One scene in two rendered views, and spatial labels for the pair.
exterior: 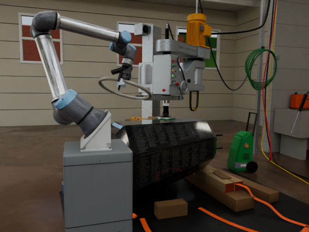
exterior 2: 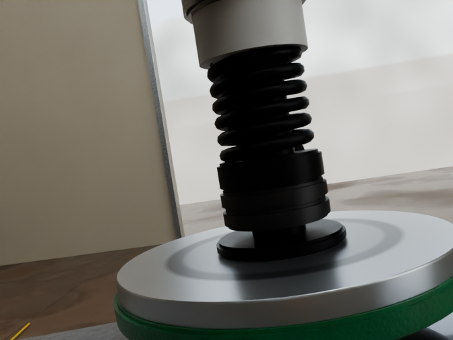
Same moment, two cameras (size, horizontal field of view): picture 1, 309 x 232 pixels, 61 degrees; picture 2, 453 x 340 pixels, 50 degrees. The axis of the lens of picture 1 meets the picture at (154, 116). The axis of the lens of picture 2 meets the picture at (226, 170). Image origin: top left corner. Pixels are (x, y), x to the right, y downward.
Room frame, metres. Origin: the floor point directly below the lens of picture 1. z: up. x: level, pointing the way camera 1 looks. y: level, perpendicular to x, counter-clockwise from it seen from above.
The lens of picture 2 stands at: (3.17, -0.03, 0.98)
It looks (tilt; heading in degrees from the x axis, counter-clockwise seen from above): 3 degrees down; 204
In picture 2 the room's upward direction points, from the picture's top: 9 degrees counter-clockwise
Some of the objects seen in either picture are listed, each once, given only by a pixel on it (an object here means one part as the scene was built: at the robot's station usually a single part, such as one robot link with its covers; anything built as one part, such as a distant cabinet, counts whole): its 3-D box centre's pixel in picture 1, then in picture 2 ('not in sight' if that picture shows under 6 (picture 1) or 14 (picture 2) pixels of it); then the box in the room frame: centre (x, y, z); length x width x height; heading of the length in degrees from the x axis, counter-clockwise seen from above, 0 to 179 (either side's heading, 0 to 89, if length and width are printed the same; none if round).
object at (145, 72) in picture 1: (163, 75); not in sight; (3.63, -0.12, 1.39); 0.74 x 0.34 x 0.25; 60
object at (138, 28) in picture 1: (141, 29); not in sight; (3.68, 0.19, 2.00); 0.20 x 0.18 x 0.15; 24
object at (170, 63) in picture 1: (171, 71); not in sight; (2.75, -0.17, 1.40); 0.08 x 0.03 x 0.28; 144
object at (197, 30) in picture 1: (197, 31); not in sight; (3.40, -0.53, 1.92); 0.31 x 0.28 x 0.40; 54
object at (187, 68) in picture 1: (185, 78); not in sight; (3.18, -0.37, 1.33); 0.74 x 0.23 x 0.49; 144
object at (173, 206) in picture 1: (170, 208); not in sight; (2.39, -0.17, 0.07); 0.30 x 0.12 x 0.12; 108
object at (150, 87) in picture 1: (151, 78); not in sight; (3.73, 0.05, 1.36); 0.35 x 0.35 x 0.41
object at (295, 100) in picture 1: (301, 101); not in sight; (4.97, -2.79, 1.00); 0.50 x 0.22 x 0.33; 107
